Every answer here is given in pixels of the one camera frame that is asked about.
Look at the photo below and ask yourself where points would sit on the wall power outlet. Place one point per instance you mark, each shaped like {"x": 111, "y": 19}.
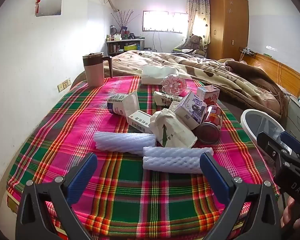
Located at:
{"x": 64, "y": 85}

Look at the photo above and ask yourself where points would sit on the red hanging knot ornament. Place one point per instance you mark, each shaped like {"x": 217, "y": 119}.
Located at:
{"x": 38, "y": 1}

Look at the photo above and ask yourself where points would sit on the wooden headboard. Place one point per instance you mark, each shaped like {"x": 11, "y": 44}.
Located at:
{"x": 277, "y": 70}

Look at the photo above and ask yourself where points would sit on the brown patterned blanket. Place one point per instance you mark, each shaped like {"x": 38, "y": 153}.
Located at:
{"x": 215, "y": 80}

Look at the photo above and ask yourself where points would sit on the red and white milk carton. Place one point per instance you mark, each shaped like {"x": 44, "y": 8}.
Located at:
{"x": 207, "y": 95}

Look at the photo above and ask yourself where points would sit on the red drink can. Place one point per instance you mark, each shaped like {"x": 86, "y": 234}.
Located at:
{"x": 210, "y": 127}

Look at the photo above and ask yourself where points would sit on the paper cup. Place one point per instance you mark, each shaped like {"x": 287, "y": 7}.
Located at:
{"x": 175, "y": 130}

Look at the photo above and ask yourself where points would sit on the white foam net sleeve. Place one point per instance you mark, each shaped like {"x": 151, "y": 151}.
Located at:
{"x": 172, "y": 161}
{"x": 125, "y": 141}

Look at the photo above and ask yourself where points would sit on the square wall mirror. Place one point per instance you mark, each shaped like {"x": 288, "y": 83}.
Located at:
{"x": 51, "y": 2}

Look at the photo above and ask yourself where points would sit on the white tissue pack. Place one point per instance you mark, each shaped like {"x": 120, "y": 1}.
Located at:
{"x": 155, "y": 75}

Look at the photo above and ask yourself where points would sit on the plaid bed sheet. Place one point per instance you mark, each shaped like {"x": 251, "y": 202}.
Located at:
{"x": 65, "y": 130}

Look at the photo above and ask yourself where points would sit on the brown teddy bear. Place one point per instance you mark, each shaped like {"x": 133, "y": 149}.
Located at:
{"x": 195, "y": 42}

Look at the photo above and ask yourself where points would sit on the white medicine box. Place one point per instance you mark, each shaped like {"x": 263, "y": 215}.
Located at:
{"x": 140, "y": 121}

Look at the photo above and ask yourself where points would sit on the window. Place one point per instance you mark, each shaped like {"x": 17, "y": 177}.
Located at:
{"x": 162, "y": 21}

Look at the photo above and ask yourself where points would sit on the floral curtain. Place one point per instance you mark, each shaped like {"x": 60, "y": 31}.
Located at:
{"x": 197, "y": 12}

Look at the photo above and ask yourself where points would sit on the person's right hand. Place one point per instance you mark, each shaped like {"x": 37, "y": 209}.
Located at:
{"x": 287, "y": 212}

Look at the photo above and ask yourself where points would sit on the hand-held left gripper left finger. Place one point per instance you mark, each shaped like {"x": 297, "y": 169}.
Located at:
{"x": 81, "y": 175}

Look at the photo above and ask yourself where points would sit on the purple and white milk carton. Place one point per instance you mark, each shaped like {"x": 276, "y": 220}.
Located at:
{"x": 190, "y": 110}

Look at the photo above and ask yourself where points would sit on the white carton with brown print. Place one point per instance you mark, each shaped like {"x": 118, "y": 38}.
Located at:
{"x": 162, "y": 97}

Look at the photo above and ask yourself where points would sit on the green pillow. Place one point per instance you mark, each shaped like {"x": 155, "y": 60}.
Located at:
{"x": 177, "y": 48}

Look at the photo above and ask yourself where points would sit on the white trash bin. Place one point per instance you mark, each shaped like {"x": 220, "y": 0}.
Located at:
{"x": 243, "y": 122}

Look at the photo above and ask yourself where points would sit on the cluttered shelf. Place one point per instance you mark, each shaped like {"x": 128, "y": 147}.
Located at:
{"x": 125, "y": 46}

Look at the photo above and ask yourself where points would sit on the pink jug with brown lid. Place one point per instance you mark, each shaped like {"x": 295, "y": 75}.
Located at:
{"x": 93, "y": 72}

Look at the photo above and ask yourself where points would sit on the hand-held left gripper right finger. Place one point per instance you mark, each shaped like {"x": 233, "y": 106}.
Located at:
{"x": 213, "y": 177}

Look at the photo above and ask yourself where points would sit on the grey drawer cabinet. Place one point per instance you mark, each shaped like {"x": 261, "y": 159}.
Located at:
{"x": 297, "y": 115}

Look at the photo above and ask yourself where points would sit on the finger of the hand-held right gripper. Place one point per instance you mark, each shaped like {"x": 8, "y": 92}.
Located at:
{"x": 291, "y": 142}
{"x": 263, "y": 141}

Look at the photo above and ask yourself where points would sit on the clear bin liner bag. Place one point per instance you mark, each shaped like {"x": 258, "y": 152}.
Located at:
{"x": 262, "y": 120}

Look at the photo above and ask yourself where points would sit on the dried branches in vase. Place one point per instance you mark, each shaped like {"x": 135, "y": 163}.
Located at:
{"x": 123, "y": 20}

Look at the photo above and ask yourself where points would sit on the blue and white milk carton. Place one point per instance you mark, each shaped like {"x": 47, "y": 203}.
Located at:
{"x": 116, "y": 105}

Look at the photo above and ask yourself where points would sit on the wooden wardrobe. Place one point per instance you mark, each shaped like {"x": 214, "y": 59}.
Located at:
{"x": 227, "y": 25}

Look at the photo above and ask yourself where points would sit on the clear plastic bottle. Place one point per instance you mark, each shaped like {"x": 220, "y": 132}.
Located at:
{"x": 173, "y": 85}

